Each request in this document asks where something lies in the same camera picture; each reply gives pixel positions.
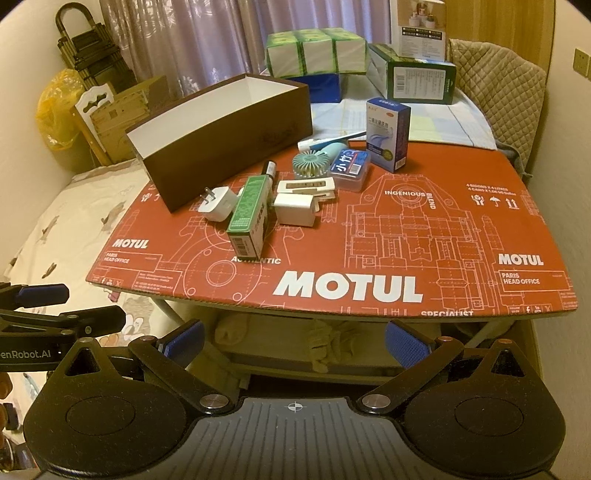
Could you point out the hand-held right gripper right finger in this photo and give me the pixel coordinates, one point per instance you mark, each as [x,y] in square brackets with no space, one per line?
[406,344]

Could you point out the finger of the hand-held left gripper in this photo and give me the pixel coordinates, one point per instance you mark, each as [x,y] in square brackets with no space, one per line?
[44,295]
[69,321]

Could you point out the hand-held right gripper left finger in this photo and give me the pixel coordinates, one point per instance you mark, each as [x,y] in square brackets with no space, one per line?
[182,344]

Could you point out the green medicine box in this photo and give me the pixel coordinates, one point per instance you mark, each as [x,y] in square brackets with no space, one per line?
[249,217]

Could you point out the white plug charger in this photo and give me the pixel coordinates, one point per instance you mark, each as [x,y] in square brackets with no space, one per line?
[221,203]

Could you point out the white adapter block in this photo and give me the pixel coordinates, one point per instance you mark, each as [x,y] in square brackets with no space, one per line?
[295,208]

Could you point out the clear case with blue label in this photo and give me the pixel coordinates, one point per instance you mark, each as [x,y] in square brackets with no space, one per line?
[348,168]

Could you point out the white slotted adapter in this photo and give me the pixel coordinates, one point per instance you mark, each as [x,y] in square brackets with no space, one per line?
[304,187]

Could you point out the black and white tube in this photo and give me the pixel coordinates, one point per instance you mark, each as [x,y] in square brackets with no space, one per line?
[269,173]

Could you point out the brown storage box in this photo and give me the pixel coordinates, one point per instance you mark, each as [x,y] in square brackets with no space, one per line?
[231,157]

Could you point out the mint handheld fan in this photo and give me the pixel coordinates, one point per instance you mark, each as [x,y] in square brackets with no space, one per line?
[310,166]

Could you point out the blue and white medicine box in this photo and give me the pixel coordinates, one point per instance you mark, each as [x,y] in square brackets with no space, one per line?
[388,138]

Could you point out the beige cloth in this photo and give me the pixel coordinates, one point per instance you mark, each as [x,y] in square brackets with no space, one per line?
[235,334]

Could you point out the cream printed bed sheet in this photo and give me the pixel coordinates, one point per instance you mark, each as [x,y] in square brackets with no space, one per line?
[55,221]

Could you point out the red printed cardboard sheet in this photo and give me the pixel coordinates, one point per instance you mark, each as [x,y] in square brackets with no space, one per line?
[415,240]

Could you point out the yellow plastic bag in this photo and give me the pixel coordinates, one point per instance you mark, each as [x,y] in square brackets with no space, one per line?
[55,115]

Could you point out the brown cardboard box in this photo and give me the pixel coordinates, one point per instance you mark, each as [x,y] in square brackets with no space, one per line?
[129,115]

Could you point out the white chair back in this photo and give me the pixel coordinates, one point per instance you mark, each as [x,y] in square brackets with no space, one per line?
[94,99]

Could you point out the pale printed table cover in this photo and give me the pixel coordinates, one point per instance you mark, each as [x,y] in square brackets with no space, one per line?
[443,122]

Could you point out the black folding cart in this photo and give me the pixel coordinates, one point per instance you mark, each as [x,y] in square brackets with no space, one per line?
[87,50]

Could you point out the green and white carton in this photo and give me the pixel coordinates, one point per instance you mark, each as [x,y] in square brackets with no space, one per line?
[415,78]

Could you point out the beige quilted chair cushion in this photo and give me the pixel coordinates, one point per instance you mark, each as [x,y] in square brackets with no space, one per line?
[503,92]

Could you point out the green tissue multipack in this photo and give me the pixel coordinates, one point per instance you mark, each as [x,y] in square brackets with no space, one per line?
[318,53]

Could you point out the purple patterned curtain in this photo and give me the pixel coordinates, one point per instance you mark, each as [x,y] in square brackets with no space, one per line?
[207,37]

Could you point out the white product box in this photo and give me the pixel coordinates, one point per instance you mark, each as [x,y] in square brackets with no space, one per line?
[420,30]

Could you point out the wall switch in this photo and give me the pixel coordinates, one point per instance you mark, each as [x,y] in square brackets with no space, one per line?
[582,62]

